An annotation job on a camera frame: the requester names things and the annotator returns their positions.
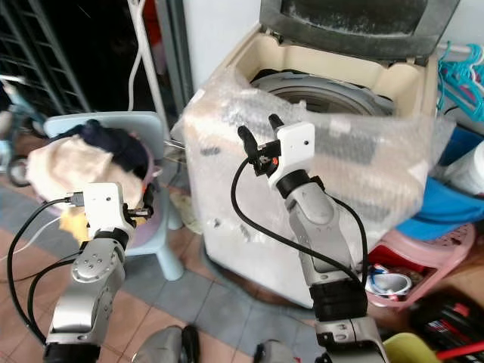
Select cream top-load washing machine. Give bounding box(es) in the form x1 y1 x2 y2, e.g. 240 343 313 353
181 0 462 309

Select grey washing machine lid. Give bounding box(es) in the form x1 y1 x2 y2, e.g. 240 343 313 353
259 0 463 63

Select teal clothes hangers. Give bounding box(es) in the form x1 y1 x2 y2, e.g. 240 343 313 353
437 44 484 128

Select clear bubble wrap sheet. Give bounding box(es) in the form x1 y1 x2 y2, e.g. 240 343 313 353
169 67 453 252

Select pale rag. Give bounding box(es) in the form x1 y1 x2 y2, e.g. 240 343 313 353
169 188 203 233

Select yellow cloth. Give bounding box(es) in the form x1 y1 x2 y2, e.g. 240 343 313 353
58 207 93 244

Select dark navy garment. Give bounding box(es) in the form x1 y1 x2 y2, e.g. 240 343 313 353
79 119 154 176

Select light blue plastic chair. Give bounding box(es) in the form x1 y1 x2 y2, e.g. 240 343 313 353
42 111 185 281

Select beige garment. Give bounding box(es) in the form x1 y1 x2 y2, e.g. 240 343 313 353
26 135 116 206

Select grey left robot leg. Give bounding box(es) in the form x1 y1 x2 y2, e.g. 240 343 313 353
135 324 202 363

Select light blue child tricycle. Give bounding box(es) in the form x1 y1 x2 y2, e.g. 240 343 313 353
0 79 46 188

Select blue plastic basin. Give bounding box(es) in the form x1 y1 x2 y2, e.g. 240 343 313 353
396 125 484 244

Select white bowl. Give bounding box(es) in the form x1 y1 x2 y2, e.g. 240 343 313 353
366 271 414 301

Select black metal grille gate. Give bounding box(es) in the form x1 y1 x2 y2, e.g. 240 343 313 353
0 0 93 116

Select pink plastic stool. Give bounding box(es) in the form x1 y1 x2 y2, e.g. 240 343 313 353
366 222 479 312

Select white plastic jug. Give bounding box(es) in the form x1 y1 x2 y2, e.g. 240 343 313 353
442 139 484 199

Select yellow plastic container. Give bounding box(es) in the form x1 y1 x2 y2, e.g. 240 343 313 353
381 332 445 363

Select black and red toolbox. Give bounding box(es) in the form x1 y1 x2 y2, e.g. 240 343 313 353
407 293 484 363

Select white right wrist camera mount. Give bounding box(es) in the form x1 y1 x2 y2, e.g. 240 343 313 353
272 120 317 184

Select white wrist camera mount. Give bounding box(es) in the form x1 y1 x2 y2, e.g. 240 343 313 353
272 120 317 184
83 182 138 232

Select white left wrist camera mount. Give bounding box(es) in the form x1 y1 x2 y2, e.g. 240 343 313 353
83 182 138 232

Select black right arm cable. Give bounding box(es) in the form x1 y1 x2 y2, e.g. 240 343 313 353
230 154 372 282

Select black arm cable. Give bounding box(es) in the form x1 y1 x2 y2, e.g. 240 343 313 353
230 154 372 282
7 194 93 346

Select thin white floor cable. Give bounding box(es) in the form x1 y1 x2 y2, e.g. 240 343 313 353
11 219 63 256

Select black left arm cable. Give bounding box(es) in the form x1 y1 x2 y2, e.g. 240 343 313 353
7 194 93 346

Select white hose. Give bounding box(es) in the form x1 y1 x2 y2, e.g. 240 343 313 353
126 0 169 116

